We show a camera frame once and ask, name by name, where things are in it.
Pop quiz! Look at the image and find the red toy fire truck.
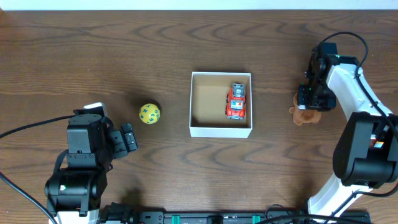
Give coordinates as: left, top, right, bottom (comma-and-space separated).
225, 83, 246, 119

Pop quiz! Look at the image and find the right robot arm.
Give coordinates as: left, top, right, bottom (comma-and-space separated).
297, 42, 397, 217

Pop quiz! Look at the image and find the white cardboard box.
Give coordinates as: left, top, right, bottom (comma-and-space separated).
189, 72, 253, 139

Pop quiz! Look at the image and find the brown plush toy with orange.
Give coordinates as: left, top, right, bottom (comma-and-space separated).
289, 93, 322, 126

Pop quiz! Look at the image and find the yellow ball with blue letters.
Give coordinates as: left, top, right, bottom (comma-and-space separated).
139, 103, 160, 124

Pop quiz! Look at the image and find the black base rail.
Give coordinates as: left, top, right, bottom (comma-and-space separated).
99, 202, 308, 224

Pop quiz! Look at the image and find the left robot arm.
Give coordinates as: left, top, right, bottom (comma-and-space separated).
45, 102, 138, 223

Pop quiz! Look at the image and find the orange and blue toy fish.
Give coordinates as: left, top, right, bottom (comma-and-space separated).
369, 134, 384, 148

